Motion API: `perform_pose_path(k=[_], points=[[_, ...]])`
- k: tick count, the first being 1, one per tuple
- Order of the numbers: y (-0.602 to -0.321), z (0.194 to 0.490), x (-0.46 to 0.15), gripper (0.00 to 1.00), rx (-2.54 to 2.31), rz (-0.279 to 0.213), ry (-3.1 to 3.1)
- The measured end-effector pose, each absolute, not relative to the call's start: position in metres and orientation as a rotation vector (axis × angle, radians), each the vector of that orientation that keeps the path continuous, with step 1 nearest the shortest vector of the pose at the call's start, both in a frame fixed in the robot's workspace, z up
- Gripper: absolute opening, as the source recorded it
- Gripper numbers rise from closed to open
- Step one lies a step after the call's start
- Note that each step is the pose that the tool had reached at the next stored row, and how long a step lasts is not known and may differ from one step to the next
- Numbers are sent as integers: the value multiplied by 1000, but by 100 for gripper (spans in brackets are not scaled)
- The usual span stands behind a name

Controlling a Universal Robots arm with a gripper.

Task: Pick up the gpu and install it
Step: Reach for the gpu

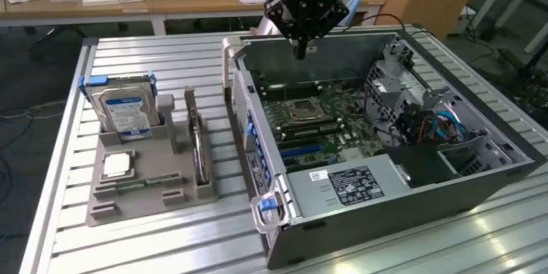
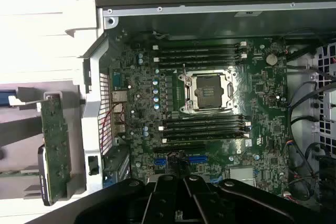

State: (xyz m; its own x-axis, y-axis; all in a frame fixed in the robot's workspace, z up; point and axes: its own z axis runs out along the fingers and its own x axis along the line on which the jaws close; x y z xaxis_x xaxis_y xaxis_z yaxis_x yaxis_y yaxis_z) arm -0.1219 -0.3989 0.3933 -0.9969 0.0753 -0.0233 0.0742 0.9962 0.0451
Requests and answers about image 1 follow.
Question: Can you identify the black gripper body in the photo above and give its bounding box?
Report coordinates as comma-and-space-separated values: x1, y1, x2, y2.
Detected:
281, 0, 345, 37

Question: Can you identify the graphics card with metal bracket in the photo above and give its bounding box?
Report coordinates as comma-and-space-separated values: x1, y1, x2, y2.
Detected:
183, 86, 213, 188

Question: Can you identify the metal disk bay cage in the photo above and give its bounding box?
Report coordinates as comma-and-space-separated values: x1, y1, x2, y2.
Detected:
363, 38, 466, 133

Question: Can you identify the metal CPU socket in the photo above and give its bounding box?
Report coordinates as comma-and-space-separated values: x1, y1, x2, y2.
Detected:
286, 97, 330, 126

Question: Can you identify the green motherboard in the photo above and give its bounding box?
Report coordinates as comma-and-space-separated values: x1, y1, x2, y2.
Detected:
251, 74, 402, 174

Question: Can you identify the installed RAM stick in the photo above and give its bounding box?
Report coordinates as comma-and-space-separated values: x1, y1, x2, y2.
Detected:
278, 122, 345, 140

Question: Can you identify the blue expansion slot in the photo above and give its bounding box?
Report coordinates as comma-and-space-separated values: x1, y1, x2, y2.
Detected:
279, 144, 323, 158

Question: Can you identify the silver chipset heatsink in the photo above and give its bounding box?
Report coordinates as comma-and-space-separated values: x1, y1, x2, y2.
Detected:
342, 148, 366, 162

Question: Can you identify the black equipment stand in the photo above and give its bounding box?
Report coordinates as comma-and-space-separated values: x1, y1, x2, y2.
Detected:
497, 23, 548, 108

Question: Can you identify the black chair base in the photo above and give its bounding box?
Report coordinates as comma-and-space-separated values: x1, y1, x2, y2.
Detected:
23, 23, 130, 62

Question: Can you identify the grey power supply with label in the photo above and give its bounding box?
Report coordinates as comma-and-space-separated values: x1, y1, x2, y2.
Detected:
286, 153, 423, 220

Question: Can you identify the silver CPU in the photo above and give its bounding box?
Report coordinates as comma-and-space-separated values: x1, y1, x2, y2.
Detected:
102, 153, 134, 178

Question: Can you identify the green RAM stick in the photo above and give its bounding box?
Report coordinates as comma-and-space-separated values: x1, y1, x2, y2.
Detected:
111, 173, 181, 191

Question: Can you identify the grey parts rack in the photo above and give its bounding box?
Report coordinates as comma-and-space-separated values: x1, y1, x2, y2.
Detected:
85, 92, 219, 227

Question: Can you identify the open black PC case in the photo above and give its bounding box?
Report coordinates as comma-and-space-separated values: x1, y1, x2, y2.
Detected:
221, 28, 548, 270

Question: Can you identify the black power cable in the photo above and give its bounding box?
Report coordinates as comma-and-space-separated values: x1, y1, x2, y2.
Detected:
349, 13, 435, 37

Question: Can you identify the red wire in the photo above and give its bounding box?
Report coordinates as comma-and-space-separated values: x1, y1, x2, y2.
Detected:
418, 114, 435, 144

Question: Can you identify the white desk frame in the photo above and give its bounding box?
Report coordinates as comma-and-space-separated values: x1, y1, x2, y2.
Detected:
469, 0, 548, 54

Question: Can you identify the blue wire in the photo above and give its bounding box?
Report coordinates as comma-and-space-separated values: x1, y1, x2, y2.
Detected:
430, 110, 469, 145

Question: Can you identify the hard disk with blue bracket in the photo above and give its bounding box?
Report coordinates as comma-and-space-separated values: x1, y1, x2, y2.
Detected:
78, 71, 167, 142

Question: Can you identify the white floor cable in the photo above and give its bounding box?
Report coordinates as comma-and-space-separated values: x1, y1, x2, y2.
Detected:
0, 100, 70, 120

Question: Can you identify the blue floor cable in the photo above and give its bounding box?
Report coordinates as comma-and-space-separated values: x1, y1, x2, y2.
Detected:
0, 116, 35, 243

